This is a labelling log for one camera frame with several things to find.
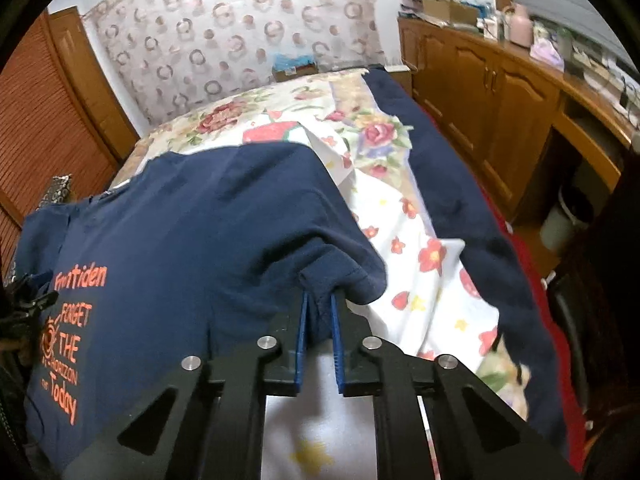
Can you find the purple tissue pack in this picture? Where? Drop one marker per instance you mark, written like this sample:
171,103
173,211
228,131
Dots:
547,55

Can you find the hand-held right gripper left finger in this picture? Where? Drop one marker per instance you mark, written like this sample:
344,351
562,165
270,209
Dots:
300,345

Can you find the wooden cabinet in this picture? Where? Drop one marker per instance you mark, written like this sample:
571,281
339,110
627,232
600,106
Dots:
475,100

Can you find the rose print quilt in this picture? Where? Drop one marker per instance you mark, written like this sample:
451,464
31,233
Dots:
225,115

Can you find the cardboard box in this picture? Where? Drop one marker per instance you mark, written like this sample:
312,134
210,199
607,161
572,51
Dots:
447,10

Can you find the pink thermos jug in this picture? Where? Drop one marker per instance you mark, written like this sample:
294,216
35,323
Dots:
519,25

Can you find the wooden wardrobe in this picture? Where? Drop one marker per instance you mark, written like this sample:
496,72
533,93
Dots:
50,110

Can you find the small box with blue cloth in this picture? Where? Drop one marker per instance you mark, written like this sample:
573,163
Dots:
295,67

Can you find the stack of folded cloths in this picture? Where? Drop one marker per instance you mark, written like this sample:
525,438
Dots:
415,0

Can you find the grey patterned cushion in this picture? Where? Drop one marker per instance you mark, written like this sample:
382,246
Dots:
55,191

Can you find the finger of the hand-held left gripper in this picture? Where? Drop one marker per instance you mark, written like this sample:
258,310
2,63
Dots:
27,307

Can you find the navy printed t-shirt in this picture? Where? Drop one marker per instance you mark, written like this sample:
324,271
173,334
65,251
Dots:
200,235

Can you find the black chair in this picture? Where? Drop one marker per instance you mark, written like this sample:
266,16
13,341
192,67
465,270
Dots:
565,320

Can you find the red bed cover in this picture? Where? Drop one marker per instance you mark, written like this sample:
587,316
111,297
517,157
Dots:
530,260

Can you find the white strawberry print bed sheet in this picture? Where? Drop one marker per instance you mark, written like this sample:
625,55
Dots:
400,260

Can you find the white trash bin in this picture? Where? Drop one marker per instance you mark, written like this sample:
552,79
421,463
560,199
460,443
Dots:
562,220

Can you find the circle patterned curtain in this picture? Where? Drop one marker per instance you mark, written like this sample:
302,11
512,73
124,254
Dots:
225,35

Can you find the navy blanket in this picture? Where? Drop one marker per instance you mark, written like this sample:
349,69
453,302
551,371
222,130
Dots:
460,185

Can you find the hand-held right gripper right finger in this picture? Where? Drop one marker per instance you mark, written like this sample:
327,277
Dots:
337,345

